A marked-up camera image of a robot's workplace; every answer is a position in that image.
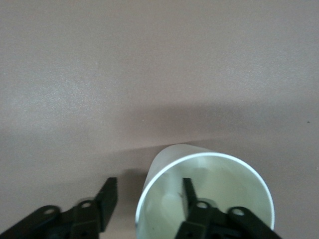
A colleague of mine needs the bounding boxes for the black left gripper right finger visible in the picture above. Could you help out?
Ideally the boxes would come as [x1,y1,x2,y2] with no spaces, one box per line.
[174,177,281,239]

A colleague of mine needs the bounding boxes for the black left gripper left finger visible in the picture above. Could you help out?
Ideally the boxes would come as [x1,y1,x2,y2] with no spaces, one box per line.
[0,177,118,239]

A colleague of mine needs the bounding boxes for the white plastic cup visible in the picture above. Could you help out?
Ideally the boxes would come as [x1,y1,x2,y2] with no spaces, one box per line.
[135,143,276,239]

